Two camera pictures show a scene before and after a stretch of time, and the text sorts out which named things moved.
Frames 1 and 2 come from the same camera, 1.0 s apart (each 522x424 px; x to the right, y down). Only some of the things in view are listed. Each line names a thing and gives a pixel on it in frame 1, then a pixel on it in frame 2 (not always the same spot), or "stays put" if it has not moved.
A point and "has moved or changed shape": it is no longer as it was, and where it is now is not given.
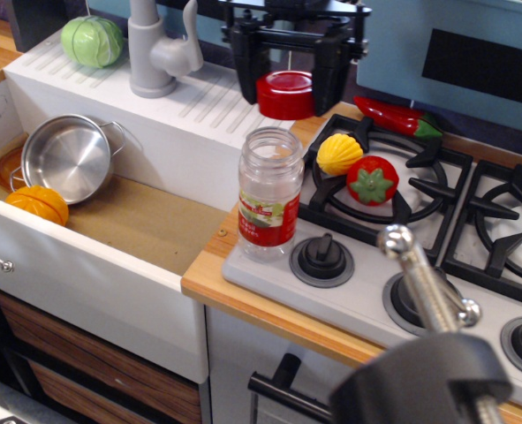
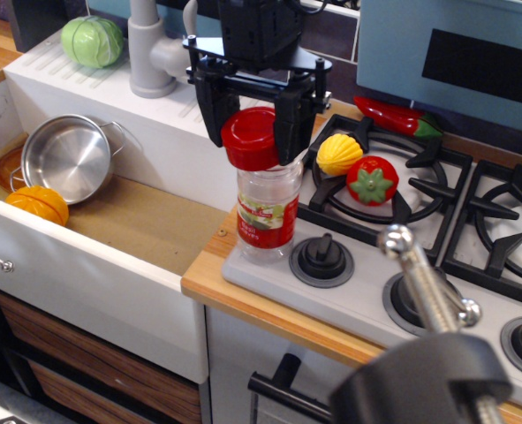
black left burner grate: [370, 181] stays put
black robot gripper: [335, 27] -> [260, 46]
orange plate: [8, 171] stays put
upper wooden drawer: [34, 330] stays put
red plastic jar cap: [286, 95] has moved or changed shape
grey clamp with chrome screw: [445, 378] stays put
